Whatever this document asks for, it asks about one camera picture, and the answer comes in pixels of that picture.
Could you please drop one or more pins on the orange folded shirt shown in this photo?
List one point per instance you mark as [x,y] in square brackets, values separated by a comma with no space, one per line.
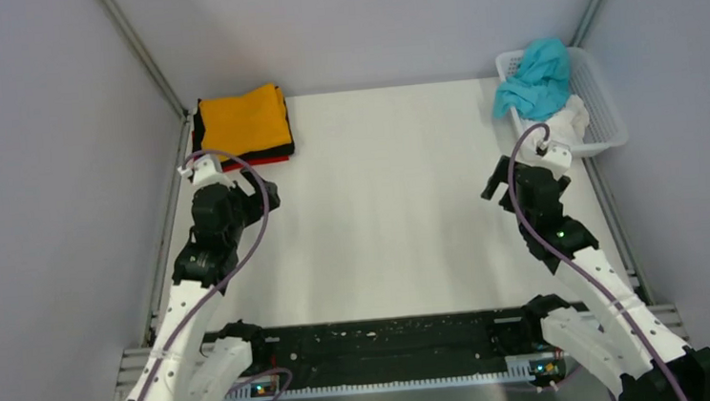
[244,124]

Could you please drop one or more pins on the red folded shirt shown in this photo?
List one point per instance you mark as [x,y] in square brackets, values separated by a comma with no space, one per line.
[231,165]

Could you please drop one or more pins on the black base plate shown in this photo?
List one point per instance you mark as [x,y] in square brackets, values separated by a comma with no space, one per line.
[407,349]

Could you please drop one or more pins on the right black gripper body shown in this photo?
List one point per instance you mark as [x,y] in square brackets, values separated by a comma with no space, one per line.
[505,202]

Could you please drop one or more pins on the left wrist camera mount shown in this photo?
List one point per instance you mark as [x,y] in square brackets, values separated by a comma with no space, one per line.
[205,172]

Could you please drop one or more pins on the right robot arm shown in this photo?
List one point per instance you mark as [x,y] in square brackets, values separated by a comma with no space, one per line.
[631,351]

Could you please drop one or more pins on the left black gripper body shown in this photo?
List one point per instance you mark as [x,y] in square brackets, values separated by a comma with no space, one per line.
[249,210]

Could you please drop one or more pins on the white cable duct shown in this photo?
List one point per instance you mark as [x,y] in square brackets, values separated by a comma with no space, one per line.
[395,386]

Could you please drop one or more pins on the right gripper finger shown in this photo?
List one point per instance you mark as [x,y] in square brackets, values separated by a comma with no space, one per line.
[500,175]
[561,184]

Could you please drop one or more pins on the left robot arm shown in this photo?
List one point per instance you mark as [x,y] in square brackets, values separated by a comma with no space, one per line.
[203,268]

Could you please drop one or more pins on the white plastic basket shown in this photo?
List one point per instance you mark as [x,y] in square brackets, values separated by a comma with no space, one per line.
[605,130]

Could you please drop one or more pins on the white crumpled shirt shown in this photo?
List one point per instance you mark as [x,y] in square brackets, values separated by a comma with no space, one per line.
[569,125]

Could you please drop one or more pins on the teal polo shirt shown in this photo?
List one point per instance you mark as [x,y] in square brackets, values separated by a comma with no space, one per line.
[539,87]

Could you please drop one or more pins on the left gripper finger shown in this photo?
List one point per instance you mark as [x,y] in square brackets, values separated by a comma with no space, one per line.
[272,194]
[247,182]

